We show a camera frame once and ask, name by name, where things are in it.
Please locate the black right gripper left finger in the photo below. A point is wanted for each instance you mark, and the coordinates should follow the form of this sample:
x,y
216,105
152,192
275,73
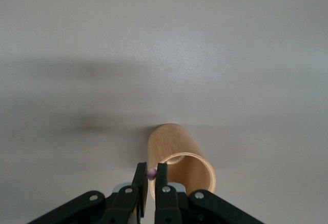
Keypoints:
x,y
123,204

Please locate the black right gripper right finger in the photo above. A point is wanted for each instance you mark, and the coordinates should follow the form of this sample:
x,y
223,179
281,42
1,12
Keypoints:
x,y
164,204

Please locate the pink chopstick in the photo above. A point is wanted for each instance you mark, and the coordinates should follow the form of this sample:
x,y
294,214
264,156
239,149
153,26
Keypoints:
x,y
151,174

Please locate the wooden cylinder cup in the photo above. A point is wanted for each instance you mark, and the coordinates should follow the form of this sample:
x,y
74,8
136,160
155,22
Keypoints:
x,y
174,142

